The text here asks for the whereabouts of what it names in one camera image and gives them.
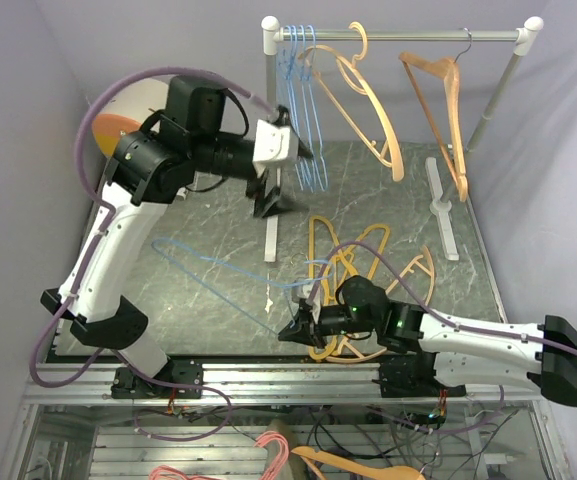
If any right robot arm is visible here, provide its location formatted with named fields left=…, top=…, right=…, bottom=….
left=278, top=275, right=577, bottom=407

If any blue wire hanger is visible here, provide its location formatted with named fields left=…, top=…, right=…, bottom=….
left=283, top=25, right=323, bottom=192
left=150, top=238, right=332, bottom=334
left=298, top=25, right=329, bottom=192
left=277, top=25, right=314, bottom=192

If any metal clothes rack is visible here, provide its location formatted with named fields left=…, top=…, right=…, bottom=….
left=261, top=16, right=544, bottom=261

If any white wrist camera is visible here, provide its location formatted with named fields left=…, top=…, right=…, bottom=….
left=252, top=120, right=299, bottom=169
left=291, top=281, right=322, bottom=308

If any aluminium frame rail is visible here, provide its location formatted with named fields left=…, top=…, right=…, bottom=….
left=21, top=360, right=552, bottom=407

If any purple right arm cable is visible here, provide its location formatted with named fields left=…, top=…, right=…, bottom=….
left=307, top=240, right=577, bottom=435

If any beige plastic hanger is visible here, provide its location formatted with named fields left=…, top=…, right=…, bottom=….
left=297, top=21, right=405, bottom=182
left=325, top=244, right=437, bottom=364

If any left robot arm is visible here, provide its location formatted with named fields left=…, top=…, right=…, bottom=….
left=41, top=69, right=309, bottom=397

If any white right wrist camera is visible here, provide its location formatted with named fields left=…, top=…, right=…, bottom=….
left=291, top=281, right=322, bottom=308

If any loose brass hanger hook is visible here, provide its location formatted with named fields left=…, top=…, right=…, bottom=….
left=290, top=253, right=313, bottom=265

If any yellow plastic hanger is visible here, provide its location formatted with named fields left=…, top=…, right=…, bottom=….
left=307, top=215, right=357, bottom=364
left=317, top=223, right=392, bottom=306

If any beige round drawer cabinet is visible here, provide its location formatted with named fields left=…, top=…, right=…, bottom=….
left=92, top=78, right=168, bottom=158

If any pink plastic hanger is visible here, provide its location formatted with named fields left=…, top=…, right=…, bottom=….
left=148, top=431, right=295, bottom=480

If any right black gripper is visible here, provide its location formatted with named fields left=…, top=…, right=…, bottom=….
left=278, top=303, right=378, bottom=349

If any orange wooden hanger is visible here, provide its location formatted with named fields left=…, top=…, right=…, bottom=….
left=291, top=446, right=425, bottom=480

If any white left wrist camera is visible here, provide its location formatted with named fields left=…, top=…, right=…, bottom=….
left=252, top=120, right=299, bottom=169

